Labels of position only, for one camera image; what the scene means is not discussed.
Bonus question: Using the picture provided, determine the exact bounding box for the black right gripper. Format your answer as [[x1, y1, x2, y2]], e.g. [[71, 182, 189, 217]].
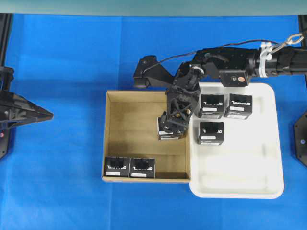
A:
[[160, 62, 205, 134]]

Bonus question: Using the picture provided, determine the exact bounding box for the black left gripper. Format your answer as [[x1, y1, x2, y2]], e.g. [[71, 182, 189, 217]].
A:
[[0, 67, 53, 131]]

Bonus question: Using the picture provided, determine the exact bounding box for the black box with white label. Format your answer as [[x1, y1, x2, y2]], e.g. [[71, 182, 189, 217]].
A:
[[157, 117, 182, 140]]

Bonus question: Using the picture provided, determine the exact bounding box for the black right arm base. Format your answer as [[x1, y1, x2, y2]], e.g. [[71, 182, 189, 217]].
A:
[[293, 112, 307, 167]]

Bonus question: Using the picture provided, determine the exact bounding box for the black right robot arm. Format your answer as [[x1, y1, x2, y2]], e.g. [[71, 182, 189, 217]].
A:
[[159, 46, 307, 135]]

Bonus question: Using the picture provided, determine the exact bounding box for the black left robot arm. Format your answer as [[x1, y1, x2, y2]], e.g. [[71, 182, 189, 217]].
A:
[[0, 13, 53, 158]]

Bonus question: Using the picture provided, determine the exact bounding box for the black box tray lower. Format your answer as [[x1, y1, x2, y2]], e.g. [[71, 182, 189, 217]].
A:
[[198, 122, 224, 145]]

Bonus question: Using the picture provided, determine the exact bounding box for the black box tray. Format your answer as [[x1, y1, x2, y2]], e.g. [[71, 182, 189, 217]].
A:
[[198, 94, 225, 119], [224, 93, 253, 120], [198, 122, 224, 145]]

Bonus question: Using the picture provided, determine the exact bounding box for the black box tray top left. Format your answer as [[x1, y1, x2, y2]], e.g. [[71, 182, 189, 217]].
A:
[[198, 94, 225, 119]]

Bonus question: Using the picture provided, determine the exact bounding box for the brown cardboard box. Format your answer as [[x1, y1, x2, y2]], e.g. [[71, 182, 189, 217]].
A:
[[102, 91, 190, 184]]

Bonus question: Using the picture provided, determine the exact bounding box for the black box middle in carton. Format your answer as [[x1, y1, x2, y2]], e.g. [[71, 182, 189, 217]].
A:
[[129, 158, 155, 178]]

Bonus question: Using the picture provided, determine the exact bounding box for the black box in carton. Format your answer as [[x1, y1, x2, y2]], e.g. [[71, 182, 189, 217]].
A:
[[103, 157, 130, 177], [129, 158, 155, 178]]

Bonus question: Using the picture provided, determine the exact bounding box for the black box tray top right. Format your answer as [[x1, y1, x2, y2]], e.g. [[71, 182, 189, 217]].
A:
[[224, 93, 253, 120]]

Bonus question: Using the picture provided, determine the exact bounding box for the black box left in carton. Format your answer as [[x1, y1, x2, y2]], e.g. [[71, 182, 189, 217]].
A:
[[103, 157, 130, 177]]

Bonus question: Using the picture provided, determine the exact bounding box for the blue table cloth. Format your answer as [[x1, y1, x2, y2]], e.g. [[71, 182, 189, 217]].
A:
[[0, 15, 307, 230]]

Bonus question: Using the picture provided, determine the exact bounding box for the white plastic tray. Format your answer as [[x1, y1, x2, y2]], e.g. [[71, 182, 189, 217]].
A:
[[189, 82, 284, 199]]

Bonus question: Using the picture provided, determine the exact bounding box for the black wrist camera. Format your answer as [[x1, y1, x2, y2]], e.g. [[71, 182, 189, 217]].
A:
[[133, 55, 174, 89]]

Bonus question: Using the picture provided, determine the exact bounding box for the thin black camera cable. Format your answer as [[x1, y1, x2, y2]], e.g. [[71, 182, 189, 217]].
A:
[[142, 39, 280, 75]]

